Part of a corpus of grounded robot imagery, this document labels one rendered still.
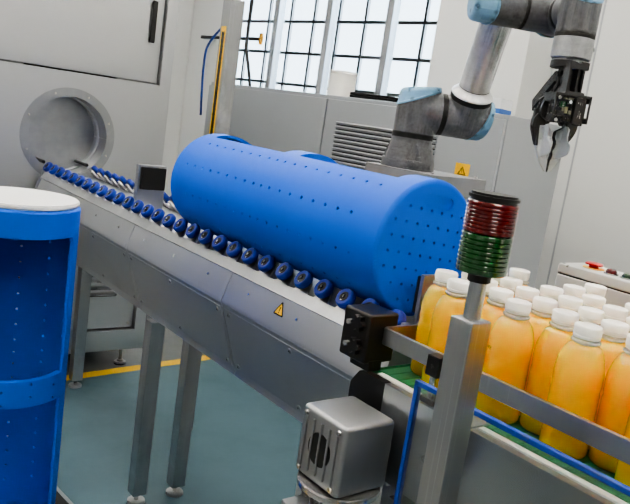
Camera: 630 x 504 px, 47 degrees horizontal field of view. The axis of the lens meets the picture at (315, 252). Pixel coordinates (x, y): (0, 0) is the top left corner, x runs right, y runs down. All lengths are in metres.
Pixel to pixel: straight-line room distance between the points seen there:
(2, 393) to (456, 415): 1.18
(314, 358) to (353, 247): 0.27
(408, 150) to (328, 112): 1.82
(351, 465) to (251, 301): 0.67
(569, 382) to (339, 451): 0.36
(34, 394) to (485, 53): 1.41
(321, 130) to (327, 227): 2.37
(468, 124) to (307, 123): 1.95
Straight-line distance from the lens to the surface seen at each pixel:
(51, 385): 1.90
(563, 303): 1.26
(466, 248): 0.90
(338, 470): 1.18
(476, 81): 2.04
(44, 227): 1.75
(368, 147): 3.60
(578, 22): 1.49
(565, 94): 1.46
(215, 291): 1.88
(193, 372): 2.45
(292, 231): 1.59
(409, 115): 2.04
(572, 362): 1.08
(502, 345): 1.14
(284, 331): 1.63
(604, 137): 4.34
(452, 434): 0.96
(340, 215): 1.47
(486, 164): 3.18
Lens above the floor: 1.32
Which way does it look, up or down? 10 degrees down
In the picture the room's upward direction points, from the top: 8 degrees clockwise
